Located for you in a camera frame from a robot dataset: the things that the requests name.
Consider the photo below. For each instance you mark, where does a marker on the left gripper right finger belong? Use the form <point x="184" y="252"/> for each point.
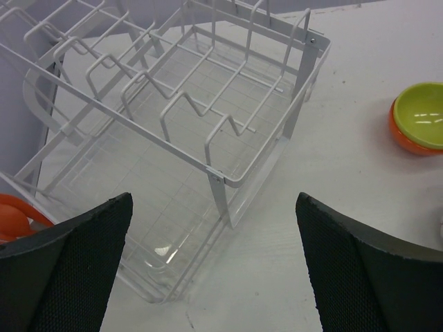
<point x="364" y="279"/>

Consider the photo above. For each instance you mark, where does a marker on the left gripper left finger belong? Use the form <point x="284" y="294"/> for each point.
<point x="60" y="278"/>

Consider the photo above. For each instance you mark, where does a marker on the orange plastic bowl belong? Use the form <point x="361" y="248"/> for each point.
<point x="406" y="143"/>

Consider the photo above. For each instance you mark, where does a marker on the lime green bowl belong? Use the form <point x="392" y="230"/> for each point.
<point x="417" y="113"/>

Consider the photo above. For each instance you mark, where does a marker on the orange plastic utensil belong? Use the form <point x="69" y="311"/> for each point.
<point x="15" y="219"/>

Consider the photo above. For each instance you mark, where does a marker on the white wire dish rack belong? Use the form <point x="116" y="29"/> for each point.
<point x="188" y="114"/>

